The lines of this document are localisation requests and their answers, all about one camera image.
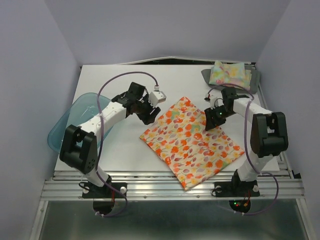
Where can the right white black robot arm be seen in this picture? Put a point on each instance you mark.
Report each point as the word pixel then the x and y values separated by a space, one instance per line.
pixel 265 137

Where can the blue plastic basin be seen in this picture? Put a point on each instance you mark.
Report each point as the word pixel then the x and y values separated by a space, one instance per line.
pixel 82 110

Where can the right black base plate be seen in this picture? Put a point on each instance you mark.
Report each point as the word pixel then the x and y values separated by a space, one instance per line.
pixel 226 189

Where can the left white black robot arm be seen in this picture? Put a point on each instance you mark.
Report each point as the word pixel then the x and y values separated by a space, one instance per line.
pixel 82 144

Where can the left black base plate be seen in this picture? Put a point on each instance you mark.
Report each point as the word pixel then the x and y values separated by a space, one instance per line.
pixel 91 191

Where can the orange floral skirt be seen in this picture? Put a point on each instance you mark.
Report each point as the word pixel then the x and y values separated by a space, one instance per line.
pixel 178 137

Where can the aluminium frame rail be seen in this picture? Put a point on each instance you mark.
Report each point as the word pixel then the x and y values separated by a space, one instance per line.
pixel 163 185

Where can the pastel floral skirt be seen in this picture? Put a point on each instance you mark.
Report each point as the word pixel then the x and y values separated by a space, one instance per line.
pixel 234 73

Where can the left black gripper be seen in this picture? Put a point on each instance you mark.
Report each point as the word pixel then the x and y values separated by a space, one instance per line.
pixel 148 118

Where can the grey pleated skirt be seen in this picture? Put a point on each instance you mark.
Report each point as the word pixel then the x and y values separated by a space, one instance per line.
pixel 254 82

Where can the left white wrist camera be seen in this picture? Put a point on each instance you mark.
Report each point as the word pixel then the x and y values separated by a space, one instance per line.
pixel 156 97

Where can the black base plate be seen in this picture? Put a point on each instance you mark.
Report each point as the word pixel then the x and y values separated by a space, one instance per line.
pixel 91 191
pixel 226 189

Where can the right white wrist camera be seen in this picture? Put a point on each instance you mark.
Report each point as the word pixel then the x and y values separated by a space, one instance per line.
pixel 212 99

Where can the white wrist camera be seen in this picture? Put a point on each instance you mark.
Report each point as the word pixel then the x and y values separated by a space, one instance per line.
pixel 156 97
pixel 212 99

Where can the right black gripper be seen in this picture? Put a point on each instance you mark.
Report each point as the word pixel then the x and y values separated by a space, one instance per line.
pixel 211 120

